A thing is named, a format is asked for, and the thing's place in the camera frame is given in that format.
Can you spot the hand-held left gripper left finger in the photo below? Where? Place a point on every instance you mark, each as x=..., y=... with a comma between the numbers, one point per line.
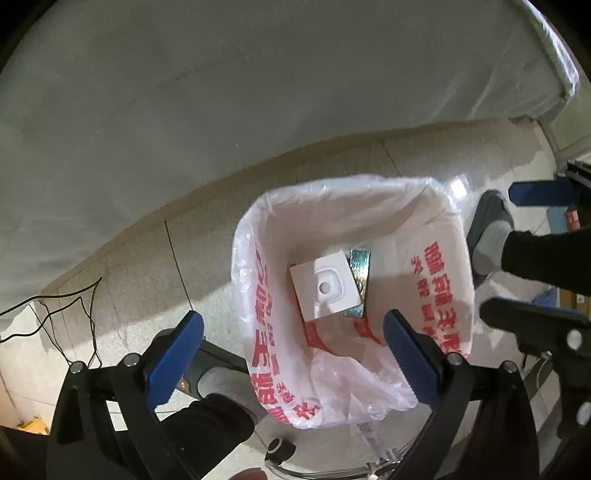
x=173, y=357

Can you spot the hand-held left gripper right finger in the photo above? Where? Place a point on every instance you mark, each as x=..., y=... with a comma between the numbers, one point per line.
x=411, y=357

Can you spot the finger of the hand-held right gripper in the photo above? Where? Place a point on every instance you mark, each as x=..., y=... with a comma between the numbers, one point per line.
x=531, y=316
x=540, y=194

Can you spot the bin with red-printed white bag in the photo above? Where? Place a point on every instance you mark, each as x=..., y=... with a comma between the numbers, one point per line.
x=415, y=295

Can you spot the person's left hand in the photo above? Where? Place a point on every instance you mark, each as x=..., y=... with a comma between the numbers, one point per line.
x=248, y=474

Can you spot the blue box with red label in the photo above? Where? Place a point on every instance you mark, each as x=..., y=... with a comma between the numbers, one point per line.
x=565, y=219

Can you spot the shiny foil wrapper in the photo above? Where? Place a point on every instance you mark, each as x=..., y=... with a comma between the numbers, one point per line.
x=360, y=267

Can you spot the white plastic tray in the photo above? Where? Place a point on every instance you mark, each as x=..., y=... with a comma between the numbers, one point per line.
x=323, y=288

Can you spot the small yellow object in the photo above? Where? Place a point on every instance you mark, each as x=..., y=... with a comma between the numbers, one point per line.
x=34, y=425

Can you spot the pale bed side cloth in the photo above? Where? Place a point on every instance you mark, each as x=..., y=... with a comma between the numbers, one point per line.
x=231, y=92

